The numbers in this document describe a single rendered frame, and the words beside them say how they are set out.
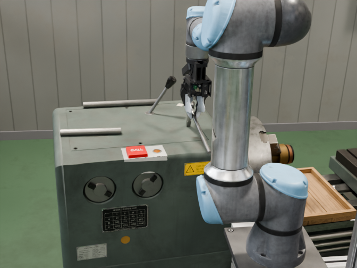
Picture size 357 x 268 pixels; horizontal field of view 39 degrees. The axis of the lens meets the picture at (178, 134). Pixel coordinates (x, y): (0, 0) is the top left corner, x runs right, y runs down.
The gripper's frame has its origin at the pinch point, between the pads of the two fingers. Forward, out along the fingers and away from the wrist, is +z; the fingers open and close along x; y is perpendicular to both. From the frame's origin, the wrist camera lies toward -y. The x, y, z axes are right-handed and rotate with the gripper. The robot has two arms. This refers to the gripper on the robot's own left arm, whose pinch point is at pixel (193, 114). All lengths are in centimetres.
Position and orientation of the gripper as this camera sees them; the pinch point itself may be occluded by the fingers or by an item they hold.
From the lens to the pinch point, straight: 169.3
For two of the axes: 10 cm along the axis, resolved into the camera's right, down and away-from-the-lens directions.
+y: 2.4, 4.1, -8.8
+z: -0.3, 9.1, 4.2
